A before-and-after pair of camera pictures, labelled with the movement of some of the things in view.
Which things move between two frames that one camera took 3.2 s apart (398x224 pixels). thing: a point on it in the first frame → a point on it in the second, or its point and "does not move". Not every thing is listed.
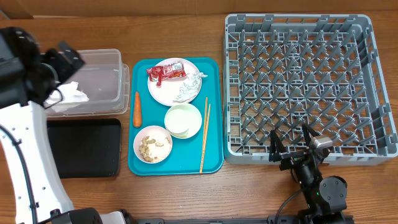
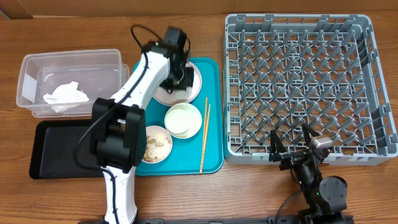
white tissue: [66, 93] does not move
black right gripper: [291, 157] does not move
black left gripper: [58, 57] → [187, 82]
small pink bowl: [152, 144] does not move
